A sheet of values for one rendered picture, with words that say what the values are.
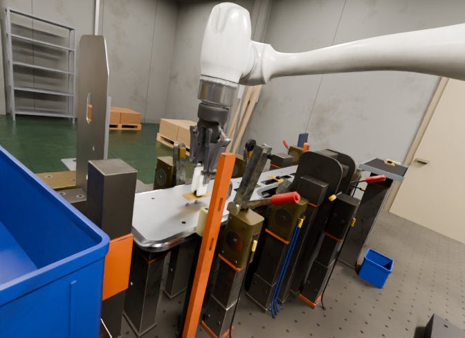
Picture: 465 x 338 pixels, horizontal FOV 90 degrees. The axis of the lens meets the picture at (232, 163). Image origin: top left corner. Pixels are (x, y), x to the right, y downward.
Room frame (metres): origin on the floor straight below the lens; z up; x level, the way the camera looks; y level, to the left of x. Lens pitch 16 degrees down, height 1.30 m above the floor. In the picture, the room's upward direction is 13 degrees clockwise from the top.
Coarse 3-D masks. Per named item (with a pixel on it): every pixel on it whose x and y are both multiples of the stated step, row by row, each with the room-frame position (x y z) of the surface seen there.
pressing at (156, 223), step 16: (160, 192) 0.59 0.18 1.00; (176, 192) 0.62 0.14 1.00; (256, 192) 0.75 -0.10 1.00; (144, 208) 0.49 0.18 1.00; (160, 208) 0.51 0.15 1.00; (176, 208) 0.52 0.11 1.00; (192, 208) 0.54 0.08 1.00; (224, 208) 0.58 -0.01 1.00; (256, 208) 0.63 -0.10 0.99; (144, 224) 0.43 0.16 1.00; (160, 224) 0.44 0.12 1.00; (176, 224) 0.46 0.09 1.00; (192, 224) 0.47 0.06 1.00; (144, 240) 0.38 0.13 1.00; (160, 240) 0.39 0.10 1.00; (176, 240) 0.40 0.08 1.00
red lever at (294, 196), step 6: (294, 192) 0.42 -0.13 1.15; (264, 198) 0.46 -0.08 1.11; (270, 198) 0.44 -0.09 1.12; (276, 198) 0.43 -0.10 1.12; (282, 198) 0.42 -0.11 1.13; (288, 198) 0.42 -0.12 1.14; (294, 198) 0.41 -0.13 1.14; (246, 204) 0.47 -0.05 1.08; (252, 204) 0.47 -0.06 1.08; (258, 204) 0.46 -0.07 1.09; (264, 204) 0.45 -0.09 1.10; (270, 204) 0.44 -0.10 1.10; (276, 204) 0.43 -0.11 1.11; (282, 204) 0.43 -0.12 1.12
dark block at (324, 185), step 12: (300, 180) 0.64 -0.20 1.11; (312, 180) 0.63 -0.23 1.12; (300, 192) 0.63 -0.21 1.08; (312, 192) 0.61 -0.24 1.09; (324, 192) 0.62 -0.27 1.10; (312, 204) 0.61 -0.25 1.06; (312, 216) 0.61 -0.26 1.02; (300, 228) 0.62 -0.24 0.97; (300, 240) 0.61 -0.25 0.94; (300, 252) 0.62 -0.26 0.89; (288, 264) 0.62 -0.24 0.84; (288, 276) 0.61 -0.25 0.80; (288, 288) 0.62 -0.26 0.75
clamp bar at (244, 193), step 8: (248, 144) 0.49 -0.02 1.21; (256, 144) 0.47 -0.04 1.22; (264, 144) 0.49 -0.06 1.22; (256, 152) 0.47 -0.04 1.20; (264, 152) 0.47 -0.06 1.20; (256, 160) 0.46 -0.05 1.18; (264, 160) 0.48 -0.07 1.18; (248, 168) 0.47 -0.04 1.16; (256, 168) 0.47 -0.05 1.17; (248, 176) 0.47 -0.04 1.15; (256, 176) 0.48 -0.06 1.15; (240, 184) 0.48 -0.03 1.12; (248, 184) 0.47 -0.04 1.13; (256, 184) 0.49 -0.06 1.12; (240, 192) 0.48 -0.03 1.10; (248, 192) 0.48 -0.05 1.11; (240, 200) 0.47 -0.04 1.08; (248, 200) 0.49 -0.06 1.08
